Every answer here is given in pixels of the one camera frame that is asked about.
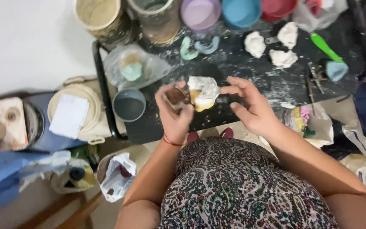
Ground plastic-wrapped yellow clay lump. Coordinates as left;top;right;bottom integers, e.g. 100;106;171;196
187;76;220;112

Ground grey plastic cup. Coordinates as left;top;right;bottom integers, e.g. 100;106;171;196
112;88;147;123

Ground white crumpled plastic bag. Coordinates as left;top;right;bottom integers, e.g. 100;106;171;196
97;152;137;203

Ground purple plastic bowl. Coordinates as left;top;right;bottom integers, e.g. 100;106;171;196
180;0;222;33

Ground metal scissors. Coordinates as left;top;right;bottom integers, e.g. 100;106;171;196
306;61;328;117

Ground plastic bag with mint clay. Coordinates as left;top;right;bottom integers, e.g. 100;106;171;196
103;43;172;90

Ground black metal table frame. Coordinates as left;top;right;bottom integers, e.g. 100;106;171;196
91;40;129;142

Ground mint curved clay piece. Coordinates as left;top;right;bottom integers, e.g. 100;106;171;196
180;36;200;61

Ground blue plastic bowl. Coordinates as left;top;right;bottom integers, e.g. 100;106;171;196
222;0;262;30

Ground wooden stool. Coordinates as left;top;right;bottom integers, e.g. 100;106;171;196
16;190;107;229

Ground red thread bracelet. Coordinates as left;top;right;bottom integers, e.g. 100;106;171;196
162;134;183;147

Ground paisley patterned dress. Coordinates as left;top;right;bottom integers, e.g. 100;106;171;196
157;137;340;229

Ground cream lidded bucket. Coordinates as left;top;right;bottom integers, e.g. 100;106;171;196
47;75;127;146

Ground beige dirty bucket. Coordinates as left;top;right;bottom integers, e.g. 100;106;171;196
74;0;133;43

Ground plastic bag with bottle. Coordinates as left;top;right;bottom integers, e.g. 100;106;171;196
19;150;97;195

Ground clear plastic bag with red item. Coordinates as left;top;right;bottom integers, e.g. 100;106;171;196
292;0;349;33

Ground white paper sheet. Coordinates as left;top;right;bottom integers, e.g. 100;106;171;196
49;93;90;140

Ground green handled tool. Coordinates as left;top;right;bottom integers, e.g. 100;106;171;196
310;33;345;63

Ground white clay lump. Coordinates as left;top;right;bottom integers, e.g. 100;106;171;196
268;49;299;69
277;22;299;50
244;31;267;59

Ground light blue curved clay piece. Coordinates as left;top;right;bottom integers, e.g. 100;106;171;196
194;36;220;55

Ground red plastic bowl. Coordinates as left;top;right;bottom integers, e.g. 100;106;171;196
261;0;298;23

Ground grey dirty bucket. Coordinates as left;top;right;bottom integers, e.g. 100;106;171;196
127;0;182;44

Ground plastic bag with coloured clay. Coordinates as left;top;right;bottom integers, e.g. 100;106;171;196
259;104;335;149

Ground person's red shoe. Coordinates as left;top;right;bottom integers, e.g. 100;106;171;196
220;127;234;139
187;131;200;144

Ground blue barrel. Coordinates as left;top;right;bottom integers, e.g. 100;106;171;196
0;91;88;152

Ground person's right hand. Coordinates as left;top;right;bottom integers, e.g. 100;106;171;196
220;76;283;138

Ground white dirty jerrycan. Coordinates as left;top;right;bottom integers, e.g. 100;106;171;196
0;97;29;151

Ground person's left hand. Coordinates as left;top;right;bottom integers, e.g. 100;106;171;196
154;81;196;146

